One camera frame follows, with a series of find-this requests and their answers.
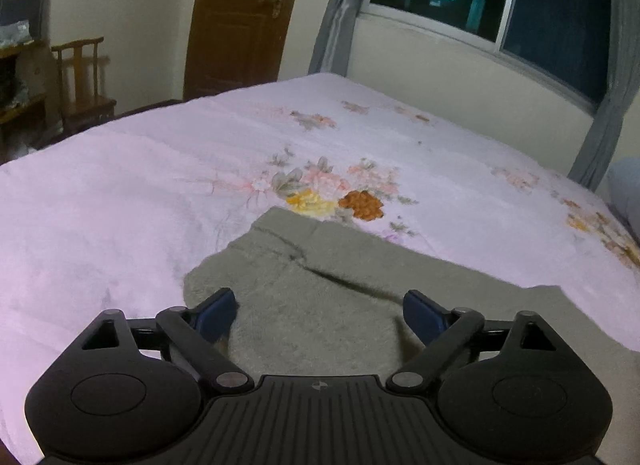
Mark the pink floral blanket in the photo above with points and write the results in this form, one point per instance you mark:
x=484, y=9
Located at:
x=150, y=195

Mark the wooden chair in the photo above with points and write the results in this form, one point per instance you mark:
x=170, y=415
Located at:
x=82, y=90

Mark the brown wooden door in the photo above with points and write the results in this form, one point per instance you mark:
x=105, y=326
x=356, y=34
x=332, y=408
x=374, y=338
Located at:
x=240, y=20

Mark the light blue pillow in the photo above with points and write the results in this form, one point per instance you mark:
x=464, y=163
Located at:
x=625, y=190

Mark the dark paper bag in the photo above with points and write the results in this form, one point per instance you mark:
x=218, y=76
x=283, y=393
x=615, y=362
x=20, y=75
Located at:
x=22, y=0

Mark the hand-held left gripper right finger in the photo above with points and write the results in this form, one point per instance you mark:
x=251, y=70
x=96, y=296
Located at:
x=421, y=317

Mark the grey curtain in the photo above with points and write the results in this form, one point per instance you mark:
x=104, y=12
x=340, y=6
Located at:
x=607, y=75
x=340, y=10

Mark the wooden shelf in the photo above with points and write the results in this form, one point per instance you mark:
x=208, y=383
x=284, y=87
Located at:
x=20, y=90

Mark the grey fleece pants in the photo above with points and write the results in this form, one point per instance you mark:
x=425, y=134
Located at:
x=320, y=295

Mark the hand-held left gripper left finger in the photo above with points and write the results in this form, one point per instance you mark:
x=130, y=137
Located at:
x=218, y=313

